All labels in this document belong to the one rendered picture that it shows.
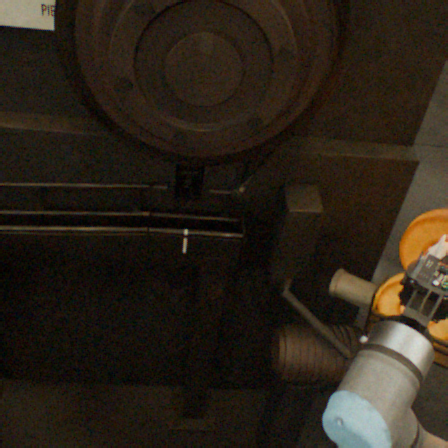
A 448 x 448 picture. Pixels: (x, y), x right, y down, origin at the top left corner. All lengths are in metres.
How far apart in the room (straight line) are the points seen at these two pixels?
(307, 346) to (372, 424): 0.54
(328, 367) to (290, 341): 0.10
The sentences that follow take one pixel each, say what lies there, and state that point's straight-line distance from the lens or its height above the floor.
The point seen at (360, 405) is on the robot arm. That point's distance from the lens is 0.74.
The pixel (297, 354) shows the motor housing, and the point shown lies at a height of 0.52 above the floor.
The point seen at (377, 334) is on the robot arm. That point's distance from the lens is 0.80.
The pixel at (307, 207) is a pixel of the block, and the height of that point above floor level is 0.80.
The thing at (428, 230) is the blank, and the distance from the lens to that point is 0.95.
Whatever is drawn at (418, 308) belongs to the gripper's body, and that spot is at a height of 0.92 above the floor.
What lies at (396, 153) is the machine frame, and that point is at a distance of 1.25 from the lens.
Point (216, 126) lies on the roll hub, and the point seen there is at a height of 1.02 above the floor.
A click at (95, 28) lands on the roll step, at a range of 0.92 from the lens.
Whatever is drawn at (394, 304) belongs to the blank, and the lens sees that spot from 1.15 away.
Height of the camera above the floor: 1.49
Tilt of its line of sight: 40 degrees down
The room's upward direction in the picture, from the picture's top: 9 degrees clockwise
